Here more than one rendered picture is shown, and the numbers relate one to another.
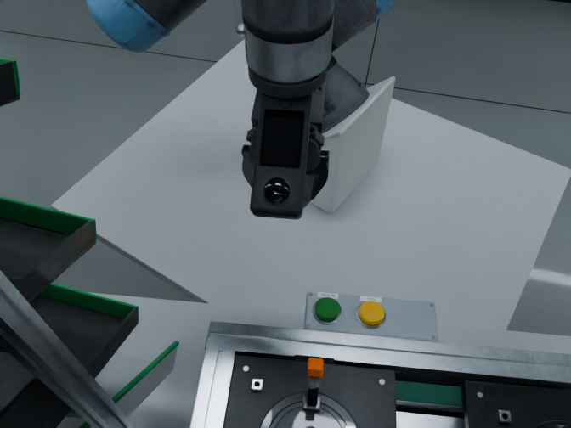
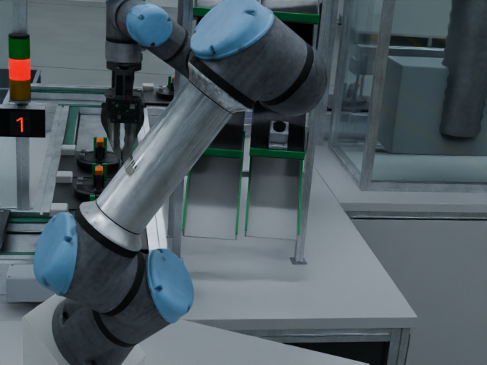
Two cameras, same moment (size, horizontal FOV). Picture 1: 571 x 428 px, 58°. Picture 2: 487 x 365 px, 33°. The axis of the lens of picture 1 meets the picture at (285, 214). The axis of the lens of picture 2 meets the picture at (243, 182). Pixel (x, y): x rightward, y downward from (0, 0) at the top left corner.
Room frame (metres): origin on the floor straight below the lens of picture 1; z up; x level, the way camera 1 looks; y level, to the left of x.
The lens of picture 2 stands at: (2.04, -0.20, 1.79)
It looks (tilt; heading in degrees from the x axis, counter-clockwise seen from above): 20 degrees down; 164
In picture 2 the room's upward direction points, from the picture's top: 4 degrees clockwise
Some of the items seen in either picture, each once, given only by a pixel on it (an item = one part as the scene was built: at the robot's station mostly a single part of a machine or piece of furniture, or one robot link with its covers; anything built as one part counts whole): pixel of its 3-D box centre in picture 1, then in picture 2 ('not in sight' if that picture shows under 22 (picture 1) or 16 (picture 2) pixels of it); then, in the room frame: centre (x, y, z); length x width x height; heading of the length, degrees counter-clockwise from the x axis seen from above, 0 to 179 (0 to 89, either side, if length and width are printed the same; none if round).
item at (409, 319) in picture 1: (368, 323); (56, 282); (0.37, -0.14, 0.93); 0.21 x 0.07 x 0.06; 84
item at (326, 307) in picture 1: (326, 310); not in sight; (0.37, -0.07, 0.96); 0.04 x 0.04 x 0.02
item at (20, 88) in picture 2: not in sight; (19, 88); (0.02, -0.21, 1.29); 0.05 x 0.05 x 0.05
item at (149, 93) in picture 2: not in sight; (173, 85); (-1.14, 0.38, 1.01); 0.24 x 0.24 x 0.13; 84
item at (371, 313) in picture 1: (370, 314); not in sight; (0.37, -0.14, 0.96); 0.04 x 0.04 x 0.02
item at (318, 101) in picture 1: (288, 107); (123, 91); (0.39, 0.00, 1.37); 0.09 x 0.08 x 0.12; 174
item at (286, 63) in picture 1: (284, 41); (125, 51); (0.39, 0.00, 1.45); 0.08 x 0.08 x 0.05
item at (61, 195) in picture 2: not in sight; (98, 178); (-0.08, -0.01, 1.01); 0.24 x 0.24 x 0.13; 84
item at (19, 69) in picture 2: not in sight; (19, 68); (0.02, -0.21, 1.34); 0.05 x 0.05 x 0.05
